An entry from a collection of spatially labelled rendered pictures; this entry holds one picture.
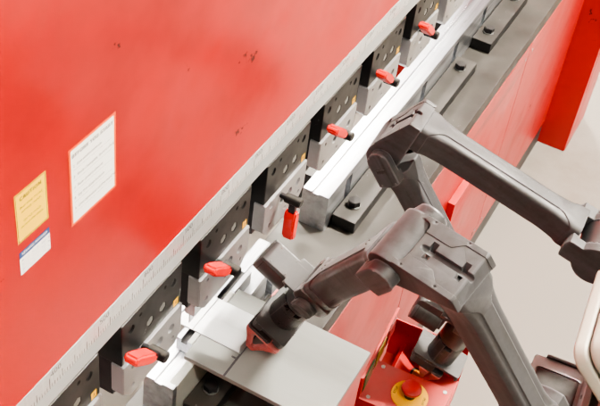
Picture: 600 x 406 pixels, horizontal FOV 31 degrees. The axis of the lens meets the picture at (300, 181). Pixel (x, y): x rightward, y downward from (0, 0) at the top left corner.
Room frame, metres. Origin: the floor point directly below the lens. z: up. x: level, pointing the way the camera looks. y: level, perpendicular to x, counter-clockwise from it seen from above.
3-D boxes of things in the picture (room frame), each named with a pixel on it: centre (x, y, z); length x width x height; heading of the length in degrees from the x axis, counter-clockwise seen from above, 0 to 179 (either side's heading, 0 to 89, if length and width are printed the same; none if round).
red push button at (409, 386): (1.29, -0.27, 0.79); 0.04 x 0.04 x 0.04
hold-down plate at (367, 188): (1.76, -0.16, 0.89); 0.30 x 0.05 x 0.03; 157
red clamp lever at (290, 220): (1.35, 0.01, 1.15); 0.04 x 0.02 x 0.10; 67
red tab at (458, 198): (2.11, -0.42, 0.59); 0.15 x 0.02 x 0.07; 157
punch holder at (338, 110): (1.57, -0.02, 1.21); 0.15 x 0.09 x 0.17; 157
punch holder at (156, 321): (1.02, 0.22, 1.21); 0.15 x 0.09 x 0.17; 157
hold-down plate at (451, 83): (2.13, -0.31, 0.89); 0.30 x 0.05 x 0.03; 157
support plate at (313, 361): (1.17, -0.01, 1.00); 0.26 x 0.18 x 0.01; 67
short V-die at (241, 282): (1.26, 0.12, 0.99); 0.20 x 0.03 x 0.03; 157
